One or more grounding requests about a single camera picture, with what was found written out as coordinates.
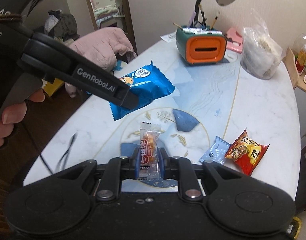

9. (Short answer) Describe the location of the person left hand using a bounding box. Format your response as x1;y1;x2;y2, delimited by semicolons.
0;88;46;149

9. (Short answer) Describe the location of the glass dome with fries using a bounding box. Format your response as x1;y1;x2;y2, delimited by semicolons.
292;34;306;75

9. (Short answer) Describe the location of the white wooden cabinet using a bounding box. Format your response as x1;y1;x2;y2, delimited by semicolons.
283;47;306;139

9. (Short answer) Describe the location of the white paper slip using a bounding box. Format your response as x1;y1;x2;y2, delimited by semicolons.
161;31;176;43

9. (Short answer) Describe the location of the wooden chair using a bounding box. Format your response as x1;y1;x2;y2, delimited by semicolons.
295;147;306;214

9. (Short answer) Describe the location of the pink notebook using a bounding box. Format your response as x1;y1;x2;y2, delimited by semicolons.
225;28;243;54

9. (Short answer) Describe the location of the light blue snack packet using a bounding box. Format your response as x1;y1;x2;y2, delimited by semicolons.
199;136;230;165

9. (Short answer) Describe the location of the blue white chair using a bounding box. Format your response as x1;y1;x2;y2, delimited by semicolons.
112;60;127;71

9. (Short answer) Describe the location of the pink puffer jacket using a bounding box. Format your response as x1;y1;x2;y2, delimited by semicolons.
65;26;135;98

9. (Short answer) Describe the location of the clear plastic bag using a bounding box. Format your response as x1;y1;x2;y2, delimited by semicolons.
240;8;286;80

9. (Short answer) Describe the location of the clear small sausage packet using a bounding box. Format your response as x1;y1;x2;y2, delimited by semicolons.
139;122;161;180

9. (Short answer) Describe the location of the red yellow chip bag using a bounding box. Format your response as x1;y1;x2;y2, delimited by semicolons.
225;129;269;176

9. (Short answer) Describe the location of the black cable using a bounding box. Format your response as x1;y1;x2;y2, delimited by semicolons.
23;125;79;175

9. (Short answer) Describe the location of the blue cookie packet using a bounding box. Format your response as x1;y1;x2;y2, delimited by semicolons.
109;61;175;121

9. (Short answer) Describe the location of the dark clothes pile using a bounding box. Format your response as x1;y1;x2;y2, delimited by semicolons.
44;10;80;42

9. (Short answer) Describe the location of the orange green tissue box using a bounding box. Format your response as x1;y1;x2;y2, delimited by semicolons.
176;27;227;65

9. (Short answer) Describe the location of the yellow mesh waste bin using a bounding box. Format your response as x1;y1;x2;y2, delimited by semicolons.
287;216;302;239

